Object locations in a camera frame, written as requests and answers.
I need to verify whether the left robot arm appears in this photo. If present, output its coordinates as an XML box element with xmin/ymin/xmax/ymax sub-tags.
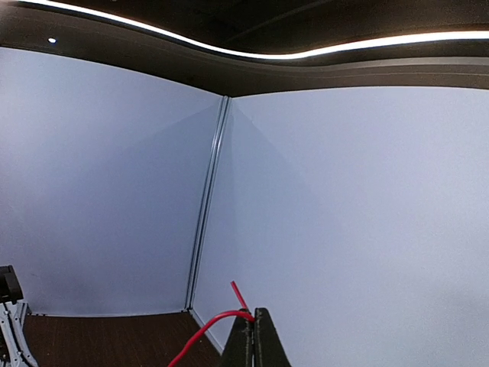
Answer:
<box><xmin>1</xmin><ymin>301</ymin><xmax>39</xmax><ymax>367</ymax></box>

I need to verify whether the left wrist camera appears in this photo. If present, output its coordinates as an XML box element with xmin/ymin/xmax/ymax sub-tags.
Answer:
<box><xmin>0</xmin><ymin>265</ymin><xmax>24</xmax><ymax>304</ymax></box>

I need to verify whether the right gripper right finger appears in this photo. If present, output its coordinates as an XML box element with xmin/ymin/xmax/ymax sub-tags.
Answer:
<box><xmin>253</xmin><ymin>307</ymin><xmax>291</xmax><ymax>367</ymax></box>

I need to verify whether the left aluminium frame post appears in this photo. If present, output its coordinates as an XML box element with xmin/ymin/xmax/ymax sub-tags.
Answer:
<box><xmin>184</xmin><ymin>96</ymin><xmax>230</xmax><ymax>311</ymax></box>

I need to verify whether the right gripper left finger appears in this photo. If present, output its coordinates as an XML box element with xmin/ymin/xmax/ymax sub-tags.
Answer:
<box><xmin>220</xmin><ymin>317</ymin><xmax>254</xmax><ymax>367</ymax></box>

